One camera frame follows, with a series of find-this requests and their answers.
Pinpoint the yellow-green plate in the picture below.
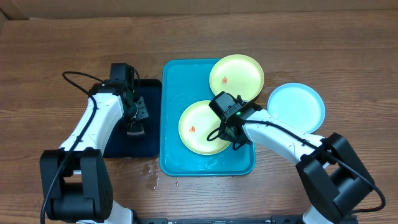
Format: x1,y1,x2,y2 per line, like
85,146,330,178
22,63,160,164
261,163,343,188
178,100,230,156
209,54,265,101

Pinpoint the light blue plate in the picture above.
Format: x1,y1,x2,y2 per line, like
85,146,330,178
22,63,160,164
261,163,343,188
267,83,326,133

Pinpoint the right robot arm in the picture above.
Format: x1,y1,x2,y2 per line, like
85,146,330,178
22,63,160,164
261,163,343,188
210,102,380,223

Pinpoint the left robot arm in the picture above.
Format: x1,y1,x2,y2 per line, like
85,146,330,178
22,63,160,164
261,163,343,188
39,78,143,223

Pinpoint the black water tray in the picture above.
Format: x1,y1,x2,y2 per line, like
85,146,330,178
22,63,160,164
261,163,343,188
104,79,162,158

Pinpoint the teal plastic tray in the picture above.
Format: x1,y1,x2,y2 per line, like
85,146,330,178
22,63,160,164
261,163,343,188
159,58,256,176

